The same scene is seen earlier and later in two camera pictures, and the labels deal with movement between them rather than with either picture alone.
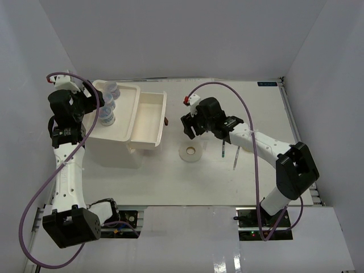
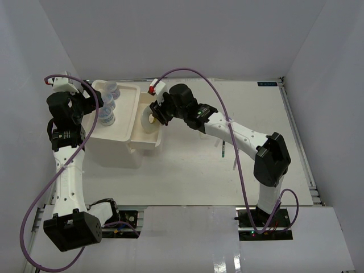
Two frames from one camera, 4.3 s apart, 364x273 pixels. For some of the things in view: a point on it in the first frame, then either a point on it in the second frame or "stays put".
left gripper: x=91 y=101 stays put
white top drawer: x=149 y=120 stays put
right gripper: x=188 y=121 → x=158 y=109
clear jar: x=106 y=115 stays put
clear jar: x=109 y=99 stays put
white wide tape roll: x=188 y=157 → x=148 y=122
